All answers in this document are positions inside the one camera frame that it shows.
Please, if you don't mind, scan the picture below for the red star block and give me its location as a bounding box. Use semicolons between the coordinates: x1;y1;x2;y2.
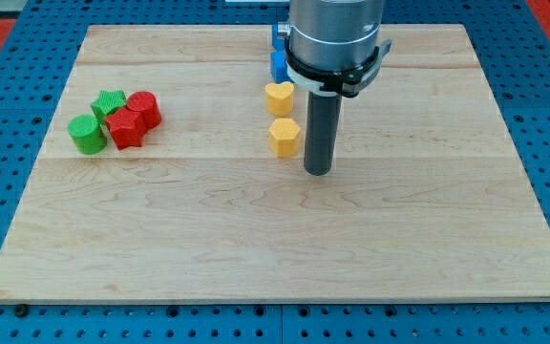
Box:
104;107;147;150

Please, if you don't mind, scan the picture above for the blue block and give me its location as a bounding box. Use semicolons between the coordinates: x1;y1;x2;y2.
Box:
271;23;286;51
270;51;291;83

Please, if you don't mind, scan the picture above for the wooden board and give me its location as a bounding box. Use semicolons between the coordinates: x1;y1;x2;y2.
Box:
0;24;550;305

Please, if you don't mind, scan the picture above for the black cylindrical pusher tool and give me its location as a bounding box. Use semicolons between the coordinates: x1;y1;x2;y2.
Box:
304;92;342;176

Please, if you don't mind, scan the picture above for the blue block rear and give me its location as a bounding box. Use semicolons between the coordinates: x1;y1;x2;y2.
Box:
271;23;286;51

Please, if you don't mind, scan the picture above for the red cylinder block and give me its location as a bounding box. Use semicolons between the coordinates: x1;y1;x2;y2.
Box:
127;91;162;129

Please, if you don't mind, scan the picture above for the green cylinder block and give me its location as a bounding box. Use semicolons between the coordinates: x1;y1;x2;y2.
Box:
67;115;107;155

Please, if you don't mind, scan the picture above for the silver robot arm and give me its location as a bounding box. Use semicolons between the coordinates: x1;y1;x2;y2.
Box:
287;0;385;71

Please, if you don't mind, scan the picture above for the yellow hexagon block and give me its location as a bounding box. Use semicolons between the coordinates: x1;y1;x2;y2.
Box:
268;118;301;158

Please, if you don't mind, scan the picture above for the blue block front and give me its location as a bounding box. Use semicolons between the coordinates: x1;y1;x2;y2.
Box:
270;51;291;83

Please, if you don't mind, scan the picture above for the yellow heart block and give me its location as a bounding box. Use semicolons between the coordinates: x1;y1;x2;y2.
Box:
264;81;295;117

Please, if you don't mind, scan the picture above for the green star block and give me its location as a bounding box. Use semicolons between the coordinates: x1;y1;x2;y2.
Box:
91;90;127;124

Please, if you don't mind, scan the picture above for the black and white clamp ring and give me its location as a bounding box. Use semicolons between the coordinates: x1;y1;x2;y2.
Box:
284;38;393;99

